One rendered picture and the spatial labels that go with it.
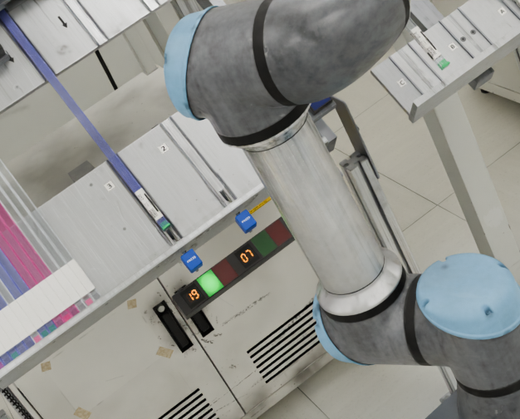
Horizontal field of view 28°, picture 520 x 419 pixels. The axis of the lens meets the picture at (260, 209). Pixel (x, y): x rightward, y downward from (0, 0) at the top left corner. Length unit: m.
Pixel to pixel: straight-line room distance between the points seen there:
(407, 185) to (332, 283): 1.60
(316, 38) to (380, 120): 2.17
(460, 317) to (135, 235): 0.66
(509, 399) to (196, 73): 0.56
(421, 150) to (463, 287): 1.73
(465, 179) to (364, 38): 1.09
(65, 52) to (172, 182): 0.30
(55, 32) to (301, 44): 0.89
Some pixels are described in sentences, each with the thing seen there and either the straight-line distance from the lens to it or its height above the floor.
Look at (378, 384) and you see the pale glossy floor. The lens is 2.34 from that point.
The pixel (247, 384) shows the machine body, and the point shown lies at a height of 0.15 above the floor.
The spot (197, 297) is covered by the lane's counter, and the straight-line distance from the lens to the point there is 1.68.
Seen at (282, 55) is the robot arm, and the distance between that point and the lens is 1.03.
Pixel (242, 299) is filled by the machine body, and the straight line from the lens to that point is 2.17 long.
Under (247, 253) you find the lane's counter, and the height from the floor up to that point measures 0.66.
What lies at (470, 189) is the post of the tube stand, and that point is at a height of 0.36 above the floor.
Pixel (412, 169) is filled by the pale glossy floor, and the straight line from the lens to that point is 2.91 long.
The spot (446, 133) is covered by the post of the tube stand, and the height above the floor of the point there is 0.51.
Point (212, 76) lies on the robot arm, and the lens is 1.08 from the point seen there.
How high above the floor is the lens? 1.59
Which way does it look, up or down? 31 degrees down
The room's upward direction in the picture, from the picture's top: 29 degrees counter-clockwise
